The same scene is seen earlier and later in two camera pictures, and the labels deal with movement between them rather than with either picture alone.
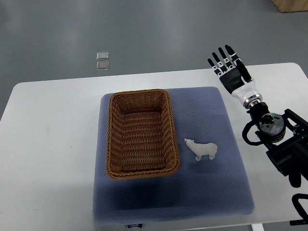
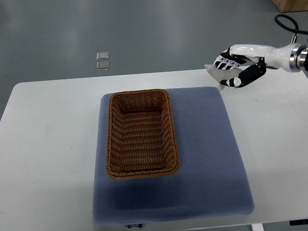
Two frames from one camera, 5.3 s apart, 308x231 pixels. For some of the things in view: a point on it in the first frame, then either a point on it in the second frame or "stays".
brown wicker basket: [141, 139] stays
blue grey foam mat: [210, 182] stays
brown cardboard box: [291, 6] stays
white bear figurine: [200, 149] → [219, 74]
